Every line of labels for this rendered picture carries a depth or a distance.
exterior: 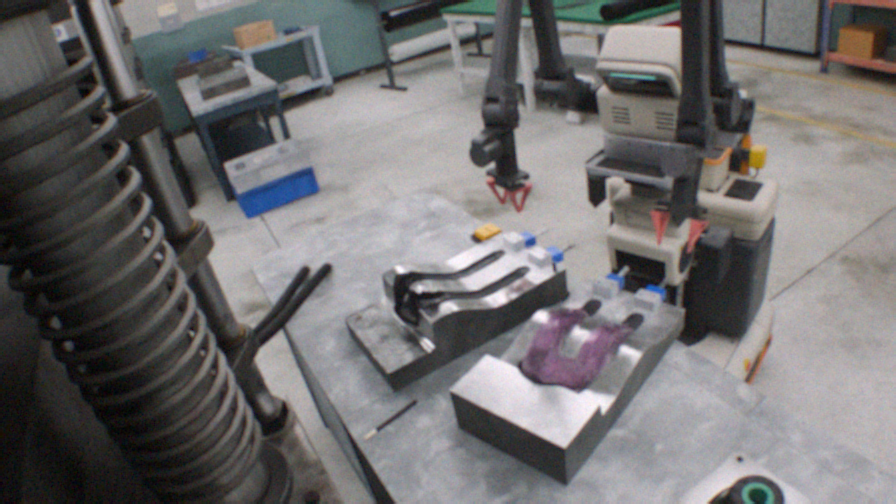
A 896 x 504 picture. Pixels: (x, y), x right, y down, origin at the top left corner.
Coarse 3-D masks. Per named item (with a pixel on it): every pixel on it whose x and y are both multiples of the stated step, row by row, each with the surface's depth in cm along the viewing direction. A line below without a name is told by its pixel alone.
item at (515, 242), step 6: (546, 228) 156; (510, 234) 152; (516, 234) 151; (522, 234) 153; (528, 234) 153; (534, 234) 154; (540, 234) 155; (504, 240) 152; (510, 240) 149; (516, 240) 149; (522, 240) 149; (528, 240) 151; (534, 240) 152; (510, 246) 150; (516, 246) 149; (522, 246) 150
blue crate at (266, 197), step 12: (312, 168) 427; (276, 180) 417; (288, 180) 421; (300, 180) 427; (312, 180) 432; (252, 192) 411; (264, 192) 416; (276, 192) 421; (288, 192) 426; (300, 192) 431; (312, 192) 435; (240, 204) 434; (252, 204) 415; (264, 204) 419; (276, 204) 424; (252, 216) 417
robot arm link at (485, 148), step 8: (512, 112) 130; (512, 120) 130; (488, 128) 134; (496, 128) 133; (504, 128) 132; (512, 128) 132; (480, 136) 131; (488, 136) 130; (496, 136) 132; (472, 144) 131; (480, 144) 129; (488, 144) 130; (496, 144) 132; (472, 152) 132; (480, 152) 130; (488, 152) 130; (496, 152) 131; (472, 160) 133; (480, 160) 132; (488, 160) 130
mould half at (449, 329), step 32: (480, 256) 151; (512, 256) 148; (384, 288) 145; (416, 288) 135; (448, 288) 136; (512, 288) 137; (544, 288) 138; (352, 320) 141; (384, 320) 139; (448, 320) 126; (480, 320) 131; (512, 320) 136; (384, 352) 129; (416, 352) 127; (448, 352) 129
